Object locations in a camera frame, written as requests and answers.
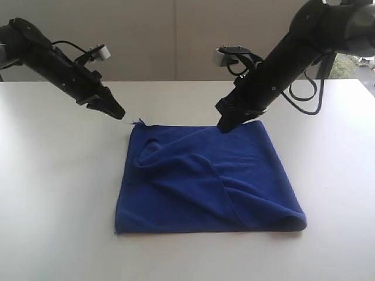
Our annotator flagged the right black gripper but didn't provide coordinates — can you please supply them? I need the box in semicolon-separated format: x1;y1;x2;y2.
216;57;305;133

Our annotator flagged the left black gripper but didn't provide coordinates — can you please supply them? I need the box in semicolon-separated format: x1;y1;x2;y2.
43;46;125;119

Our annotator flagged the blue towel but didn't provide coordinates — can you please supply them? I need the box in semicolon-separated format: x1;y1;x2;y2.
114;121;307;234

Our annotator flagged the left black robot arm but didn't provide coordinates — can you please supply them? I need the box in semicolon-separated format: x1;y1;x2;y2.
1;18;125;120

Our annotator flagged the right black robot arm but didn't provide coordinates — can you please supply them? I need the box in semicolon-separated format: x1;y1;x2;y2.
216;1;374;133

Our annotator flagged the white vehicle outside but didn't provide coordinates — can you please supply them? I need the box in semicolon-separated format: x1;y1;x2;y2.
357;57;374;67

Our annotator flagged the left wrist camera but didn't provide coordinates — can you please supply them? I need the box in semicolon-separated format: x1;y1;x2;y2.
87;44;111;61

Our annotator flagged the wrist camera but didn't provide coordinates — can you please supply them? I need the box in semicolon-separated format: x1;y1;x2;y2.
212;46;250;67
87;44;111;61

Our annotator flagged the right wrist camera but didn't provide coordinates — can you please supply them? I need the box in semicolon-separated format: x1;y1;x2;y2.
212;46;250;67

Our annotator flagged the left black camera cable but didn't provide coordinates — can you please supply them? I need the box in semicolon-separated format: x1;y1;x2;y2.
51;40;91;67

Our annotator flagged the black window frame post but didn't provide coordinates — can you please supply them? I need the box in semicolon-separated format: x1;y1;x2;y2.
316;53;337;80

